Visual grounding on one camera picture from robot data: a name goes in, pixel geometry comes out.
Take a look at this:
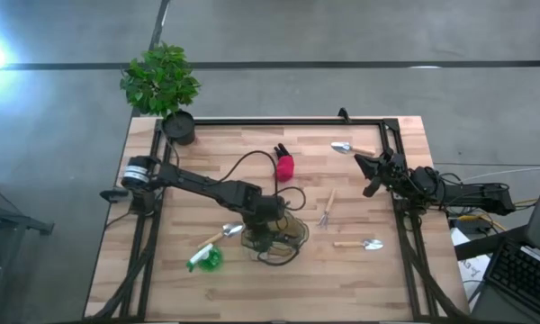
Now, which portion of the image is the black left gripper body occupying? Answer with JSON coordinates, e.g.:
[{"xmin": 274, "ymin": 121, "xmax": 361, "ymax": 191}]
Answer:
[{"xmin": 246, "ymin": 210, "xmax": 292, "ymax": 251}]

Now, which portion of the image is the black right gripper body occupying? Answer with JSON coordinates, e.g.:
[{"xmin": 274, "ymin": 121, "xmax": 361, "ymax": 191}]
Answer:
[{"xmin": 375, "ymin": 148, "xmax": 409, "ymax": 193}]

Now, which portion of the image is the beige green gardening bag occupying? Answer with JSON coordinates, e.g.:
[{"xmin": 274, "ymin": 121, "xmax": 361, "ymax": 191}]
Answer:
[{"xmin": 240, "ymin": 209, "xmax": 311, "ymax": 267}]

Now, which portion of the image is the metal trowel wooden handle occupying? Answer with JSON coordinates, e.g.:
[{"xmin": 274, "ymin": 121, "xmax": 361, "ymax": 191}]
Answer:
[
  {"xmin": 330, "ymin": 141, "xmax": 377, "ymax": 158},
  {"xmin": 332, "ymin": 238, "xmax": 384, "ymax": 252},
  {"xmin": 196, "ymin": 222, "xmax": 246, "ymax": 250}
]

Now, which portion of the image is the hand rake wooden handle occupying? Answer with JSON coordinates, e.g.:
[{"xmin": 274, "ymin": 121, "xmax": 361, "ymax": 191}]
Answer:
[{"xmin": 317, "ymin": 187, "xmax": 338, "ymax": 230}]

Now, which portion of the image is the white paper sheet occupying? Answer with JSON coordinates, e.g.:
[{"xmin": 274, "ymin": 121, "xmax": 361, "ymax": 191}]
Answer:
[{"xmin": 449, "ymin": 227, "xmax": 491, "ymax": 298}]

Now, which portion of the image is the black plant pot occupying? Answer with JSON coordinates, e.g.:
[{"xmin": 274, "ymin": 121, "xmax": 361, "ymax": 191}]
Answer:
[{"xmin": 160, "ymin": 110, "xmax": 197, "ymax": 147}]

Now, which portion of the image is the black table clamp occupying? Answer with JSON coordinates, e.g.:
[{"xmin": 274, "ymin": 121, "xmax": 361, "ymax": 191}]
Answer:
[{"xmin": 99, "ymin": 187, "xmax": 131, "ymax": 204}]

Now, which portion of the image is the black laptop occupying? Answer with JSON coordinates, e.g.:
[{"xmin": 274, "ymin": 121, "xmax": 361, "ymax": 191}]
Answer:
[{"xmin": 470, "ymin": 155, "xmax": 540, "ymax": 324}]

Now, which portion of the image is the green leafy plant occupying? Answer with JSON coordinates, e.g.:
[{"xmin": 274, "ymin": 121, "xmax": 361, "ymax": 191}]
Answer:
[{"xmin": 119, "ymin": 41, "xmax": 203, "ymax": 119}]

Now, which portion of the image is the black stand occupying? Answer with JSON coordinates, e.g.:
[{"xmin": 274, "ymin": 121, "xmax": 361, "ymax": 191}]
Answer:
[{"xmin": 0, "ymin": 177, "xmax": 55, "ymax": 324}]

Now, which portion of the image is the black table frame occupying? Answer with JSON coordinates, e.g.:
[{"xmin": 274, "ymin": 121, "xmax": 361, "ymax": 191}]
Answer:
[{"xmin": 89, "ymin": 117, "xmax": 472, "ymax": 321}]

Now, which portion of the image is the yellow cable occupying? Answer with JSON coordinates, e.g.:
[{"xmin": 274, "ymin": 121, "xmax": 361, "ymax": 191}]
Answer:
[{"xmin": 454, "ymin": 197, "xmax": 539, "ymax": 226}]

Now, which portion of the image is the white cable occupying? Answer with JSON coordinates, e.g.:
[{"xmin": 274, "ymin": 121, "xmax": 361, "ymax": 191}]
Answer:
[{"xmin": 461, "ymin": 166, "xmax": 540, "ymax": 184}]

